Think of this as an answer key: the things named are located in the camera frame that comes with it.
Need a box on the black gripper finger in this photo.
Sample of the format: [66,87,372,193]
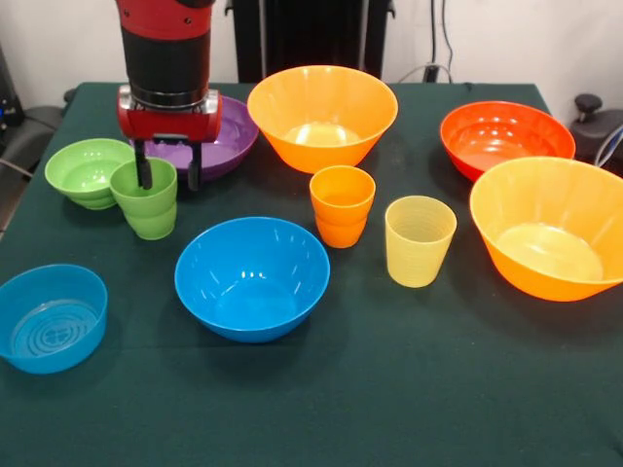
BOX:
[187,142,203,193]
[134,138,153,191]

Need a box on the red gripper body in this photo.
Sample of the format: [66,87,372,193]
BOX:
[116,86,224,145]

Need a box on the green plastic cup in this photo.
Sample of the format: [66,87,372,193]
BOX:
[109,158,178,241]

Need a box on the green plastic bowl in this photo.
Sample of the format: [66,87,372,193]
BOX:
[44,138,136,211]

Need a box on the round blue plastic bowl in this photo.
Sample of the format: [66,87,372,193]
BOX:
[173,216,332,344]

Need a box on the purple plastic bowl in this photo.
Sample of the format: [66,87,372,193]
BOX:
[129,94,260,184]

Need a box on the black office chair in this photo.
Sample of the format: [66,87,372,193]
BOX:
[0,87,79,234]

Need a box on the large orange plastic bowl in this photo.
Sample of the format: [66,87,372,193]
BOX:
[469,156,623,303]
[246,65,399,175]

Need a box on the black computer case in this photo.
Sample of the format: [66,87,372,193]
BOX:
[0,46,25,152]

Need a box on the orange plastic cup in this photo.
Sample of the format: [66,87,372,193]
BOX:
[309,164,377,250]

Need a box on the shallow translucent blue bowl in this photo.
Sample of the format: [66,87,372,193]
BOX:
[0,264,109,376]

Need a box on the yellow plastic cup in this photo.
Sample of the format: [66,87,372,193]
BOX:
[385,196,458,289]

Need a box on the dark green tablecloth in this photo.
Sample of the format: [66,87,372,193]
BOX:
[0,81,623,467]

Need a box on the red plastic bowl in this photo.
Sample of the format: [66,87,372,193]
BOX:
[439,100,577,184]

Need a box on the black chair with knob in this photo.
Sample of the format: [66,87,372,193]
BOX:
[569,93,623,177]

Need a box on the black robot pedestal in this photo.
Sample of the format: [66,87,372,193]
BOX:
[231,0,396,84]

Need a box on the black wall cable with plug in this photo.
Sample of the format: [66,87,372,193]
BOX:
[423,0,440,83]

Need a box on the thin black wall cable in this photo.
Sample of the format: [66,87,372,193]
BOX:
[440,0,456,67]

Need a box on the white blue cable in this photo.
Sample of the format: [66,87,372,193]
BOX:
[594,124,623,167]

